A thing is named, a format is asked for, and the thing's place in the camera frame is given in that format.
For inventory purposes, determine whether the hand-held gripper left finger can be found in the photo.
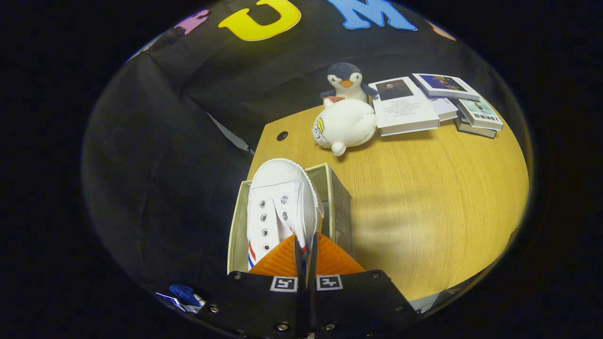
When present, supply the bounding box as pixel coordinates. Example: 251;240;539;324
197;234;306;339

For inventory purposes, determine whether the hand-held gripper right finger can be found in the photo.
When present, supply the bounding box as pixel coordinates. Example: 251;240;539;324
307;232;419;339

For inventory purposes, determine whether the grey fabric storage box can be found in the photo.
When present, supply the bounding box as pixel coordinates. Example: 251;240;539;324
227;162;354;276

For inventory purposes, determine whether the white canvas shoe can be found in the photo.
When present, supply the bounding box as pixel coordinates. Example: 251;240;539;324
246;158;325;272

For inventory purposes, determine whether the small blue object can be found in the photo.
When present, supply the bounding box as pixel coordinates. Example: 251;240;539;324
169;283;202;307

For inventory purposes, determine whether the white round plush toy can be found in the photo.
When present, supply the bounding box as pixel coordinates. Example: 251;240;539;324
311;97;379;157

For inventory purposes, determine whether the white book dark portrait cover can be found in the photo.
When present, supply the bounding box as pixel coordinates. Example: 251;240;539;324
368;76;440;137

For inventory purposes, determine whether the black backdrop cloth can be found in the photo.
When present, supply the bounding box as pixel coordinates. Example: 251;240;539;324
81;0;519;302

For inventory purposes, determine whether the penguin plush toy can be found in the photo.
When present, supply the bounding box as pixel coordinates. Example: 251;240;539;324
320;62;379;105

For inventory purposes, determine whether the plain white book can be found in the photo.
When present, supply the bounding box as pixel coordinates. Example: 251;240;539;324
426;97;459;122

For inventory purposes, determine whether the white book blue picture cover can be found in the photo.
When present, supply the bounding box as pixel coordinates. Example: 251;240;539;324
412;73;481;102

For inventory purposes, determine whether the pale blue cover book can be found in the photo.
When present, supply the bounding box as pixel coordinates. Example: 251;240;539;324
454;97;505;132

